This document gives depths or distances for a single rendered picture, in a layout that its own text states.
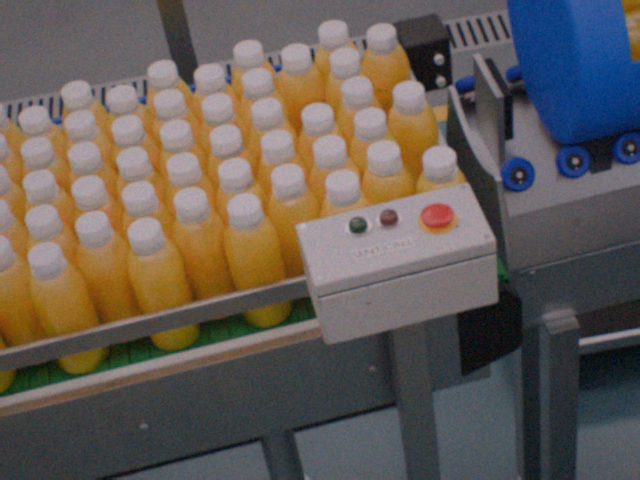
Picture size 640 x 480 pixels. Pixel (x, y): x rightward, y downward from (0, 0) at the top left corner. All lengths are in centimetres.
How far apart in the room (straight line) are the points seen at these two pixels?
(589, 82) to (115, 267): 60
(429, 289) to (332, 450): 122
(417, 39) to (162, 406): 64
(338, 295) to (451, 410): 127
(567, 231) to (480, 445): 93
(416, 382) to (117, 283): 38
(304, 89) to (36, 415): 55
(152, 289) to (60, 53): 237
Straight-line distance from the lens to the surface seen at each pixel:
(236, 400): 159
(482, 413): 257
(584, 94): 152
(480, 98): 168
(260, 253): 145
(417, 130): 157
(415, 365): 148
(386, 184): 148
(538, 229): 166
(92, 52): 375
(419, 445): 161
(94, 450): 162
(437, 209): 135
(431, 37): 179
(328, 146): 150
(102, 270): 149
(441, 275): 134
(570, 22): 149
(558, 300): 183
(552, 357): 191
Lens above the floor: 203
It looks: 44 degrees down
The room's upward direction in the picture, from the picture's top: 10 degrees counter-clockwise
